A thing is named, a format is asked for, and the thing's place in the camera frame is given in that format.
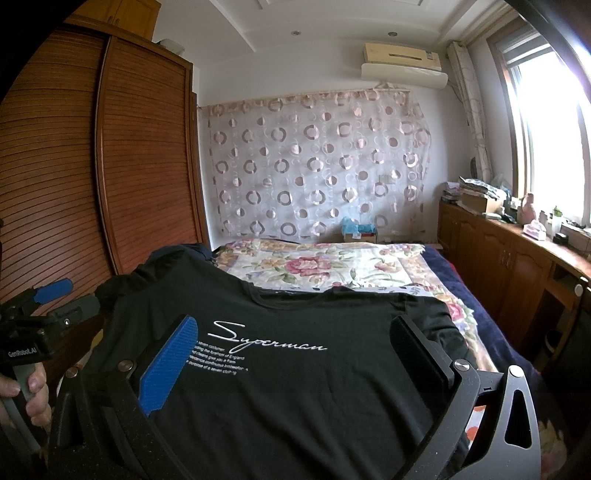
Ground black Superman t-shirt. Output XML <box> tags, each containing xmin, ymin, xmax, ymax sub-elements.
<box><xmin>87</xmin><ymin>250</ymin><xmax>472</xmax><ymax>479</ymax></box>

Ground person's left hand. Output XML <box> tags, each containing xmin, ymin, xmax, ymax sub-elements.
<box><xmin>0</xmin><ymin>362</ymin><xmax>53</xmax><ymax>432</ymax></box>

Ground navy blue blanket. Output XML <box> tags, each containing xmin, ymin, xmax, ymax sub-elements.
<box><xmin>422</xmin><ymin>246</ymin><xmax>542</xmax><ymax>402</ymax></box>

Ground wooden sideboard cabinet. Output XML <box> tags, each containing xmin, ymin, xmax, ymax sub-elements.
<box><xmin>437</xmin><ymin>202</ymin><xmax>590</xmax><ymax>370</ymax></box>

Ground wooden louvered wardrobe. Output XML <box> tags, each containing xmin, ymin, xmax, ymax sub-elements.
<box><xmin>1</xmin><ymin>1</ymin><xmax>208</xmax><ymax>300</ymax></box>

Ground blue tissue box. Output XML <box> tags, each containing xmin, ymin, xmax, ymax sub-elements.
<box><xmin>341</xmin><ymin>217</ymin><xmax>378</xmax><ymax>243</ymax></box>

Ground floral bed quilt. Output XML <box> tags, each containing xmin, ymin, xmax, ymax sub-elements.
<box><xmin>214</xmin><ymin>238</ymin><xmax>500</xmax><ymax>462</ymax></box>

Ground stack of papers and books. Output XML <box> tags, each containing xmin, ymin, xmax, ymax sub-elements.
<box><xmin>441</xmin><ymin>177</ymin><xmax>507</xmax><ymax>215</ymax></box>

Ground pink figurine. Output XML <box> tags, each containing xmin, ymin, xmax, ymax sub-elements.
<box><xmin>517</xmin><ymin>192</ymin><xmax>537</xmax><ymax>226</ymax></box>

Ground circle-patterned sheer curtain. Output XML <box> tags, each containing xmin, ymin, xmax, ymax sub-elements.
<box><xmin>202</xmin><ymin>88</ymin><xmax>431</xmax><ymax>242</ymax></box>

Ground rolled patterned window curtain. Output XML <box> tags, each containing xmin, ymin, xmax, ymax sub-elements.
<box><xmin>447</xmin><ymin>41</ymin><xmax>493</xmax><ymax>182</ymax></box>

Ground window with white frame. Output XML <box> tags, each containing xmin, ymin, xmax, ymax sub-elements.
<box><xmin>487</xmin><ymin>18</ymin><xmax>590</xmax><ymax>227</ymax></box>

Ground white wall air conditioner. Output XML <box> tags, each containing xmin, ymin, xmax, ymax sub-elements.
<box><xmin>362</xmin><ymin>43</ymin><xmax>449</xmax><ymax>89</ymax></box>

